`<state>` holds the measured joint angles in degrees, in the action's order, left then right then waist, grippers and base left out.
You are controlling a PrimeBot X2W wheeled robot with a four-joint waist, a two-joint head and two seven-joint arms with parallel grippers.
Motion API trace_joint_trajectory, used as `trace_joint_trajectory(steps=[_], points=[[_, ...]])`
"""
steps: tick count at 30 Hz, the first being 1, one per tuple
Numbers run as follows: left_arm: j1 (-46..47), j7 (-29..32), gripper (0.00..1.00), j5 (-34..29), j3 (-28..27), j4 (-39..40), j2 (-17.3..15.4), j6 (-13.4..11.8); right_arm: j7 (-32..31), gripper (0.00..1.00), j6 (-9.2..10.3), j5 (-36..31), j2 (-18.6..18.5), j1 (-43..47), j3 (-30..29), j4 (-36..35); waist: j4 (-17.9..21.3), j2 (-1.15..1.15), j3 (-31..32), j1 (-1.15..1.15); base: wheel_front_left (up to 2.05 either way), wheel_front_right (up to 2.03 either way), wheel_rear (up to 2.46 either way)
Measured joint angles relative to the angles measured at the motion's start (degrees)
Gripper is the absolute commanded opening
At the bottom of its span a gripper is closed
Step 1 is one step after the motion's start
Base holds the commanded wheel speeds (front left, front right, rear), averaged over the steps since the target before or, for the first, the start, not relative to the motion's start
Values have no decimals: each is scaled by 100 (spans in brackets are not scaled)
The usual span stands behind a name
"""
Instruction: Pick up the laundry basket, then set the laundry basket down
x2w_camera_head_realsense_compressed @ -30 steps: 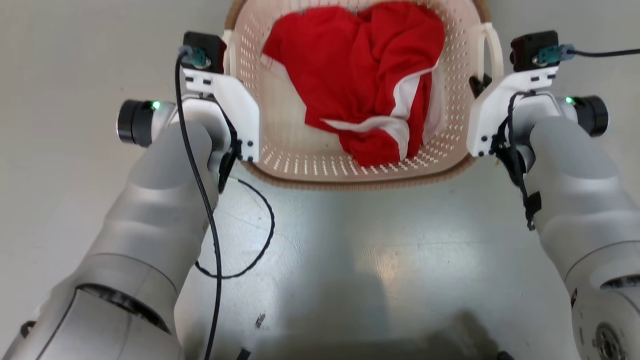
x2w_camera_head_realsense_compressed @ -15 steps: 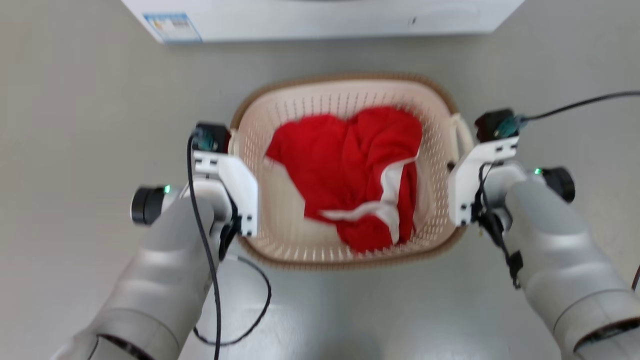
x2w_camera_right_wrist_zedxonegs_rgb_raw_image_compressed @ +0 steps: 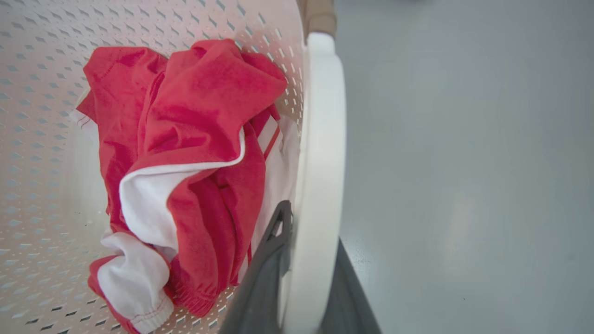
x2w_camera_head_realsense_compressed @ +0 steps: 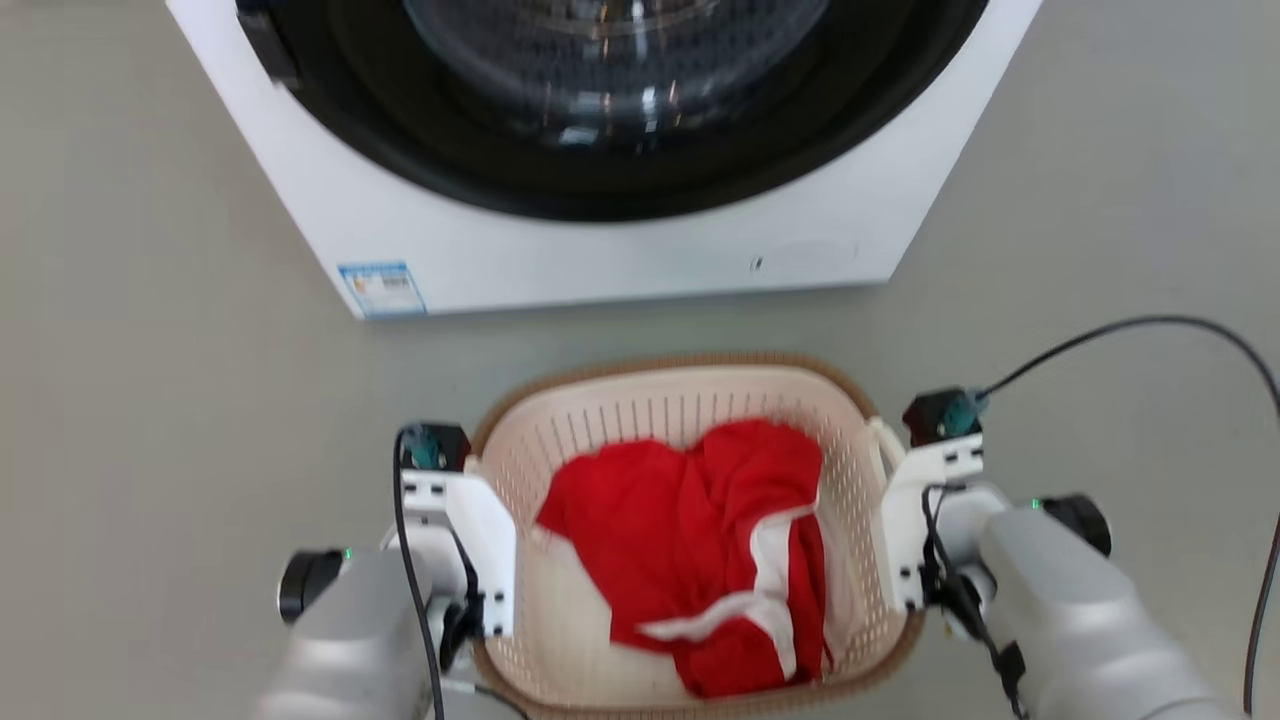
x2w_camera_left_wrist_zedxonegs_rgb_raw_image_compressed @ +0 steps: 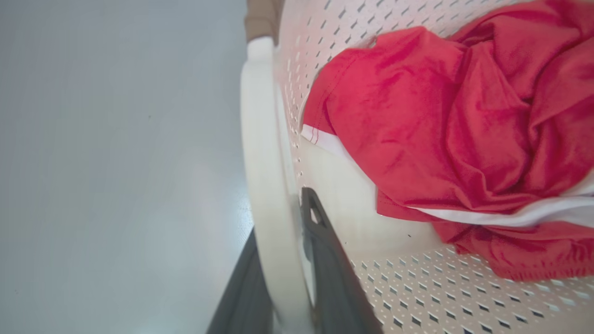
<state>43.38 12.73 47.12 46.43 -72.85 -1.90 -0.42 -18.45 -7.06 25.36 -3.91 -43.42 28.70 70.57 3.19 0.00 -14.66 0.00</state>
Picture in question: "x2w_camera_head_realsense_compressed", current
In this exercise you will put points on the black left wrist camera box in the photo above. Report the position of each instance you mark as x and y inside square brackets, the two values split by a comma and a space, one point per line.
[440, 446]

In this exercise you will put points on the white front-load washing machine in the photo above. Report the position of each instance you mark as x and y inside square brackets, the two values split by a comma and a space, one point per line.
[600, 255]

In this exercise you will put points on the blue white label sticker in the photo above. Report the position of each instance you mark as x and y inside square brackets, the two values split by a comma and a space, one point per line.
[382, 290]

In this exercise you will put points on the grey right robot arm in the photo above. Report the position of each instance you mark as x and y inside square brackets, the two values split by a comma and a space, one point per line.
[1080, 620]

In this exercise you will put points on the beige plastic laundry basket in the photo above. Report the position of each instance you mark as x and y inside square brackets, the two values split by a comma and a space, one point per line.
[600, 420]

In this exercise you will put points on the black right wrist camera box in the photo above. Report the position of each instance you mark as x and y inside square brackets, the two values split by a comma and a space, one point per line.
[940, 415]

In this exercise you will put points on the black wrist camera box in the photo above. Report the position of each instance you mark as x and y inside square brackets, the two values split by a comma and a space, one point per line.
[440, 446]
[940, 415]

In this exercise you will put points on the black round glass washer door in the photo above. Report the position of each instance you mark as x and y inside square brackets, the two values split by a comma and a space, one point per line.
[620, 170]

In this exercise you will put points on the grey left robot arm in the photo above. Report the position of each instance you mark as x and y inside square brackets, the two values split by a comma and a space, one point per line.
[350, 640]

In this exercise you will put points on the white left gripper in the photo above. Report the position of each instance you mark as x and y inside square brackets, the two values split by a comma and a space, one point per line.
[480, 540]

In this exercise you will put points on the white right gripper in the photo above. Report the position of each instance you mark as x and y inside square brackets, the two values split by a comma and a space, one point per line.
[925, 520]

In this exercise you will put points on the red white garment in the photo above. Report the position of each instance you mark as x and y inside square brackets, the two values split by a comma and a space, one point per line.
[690, 540]

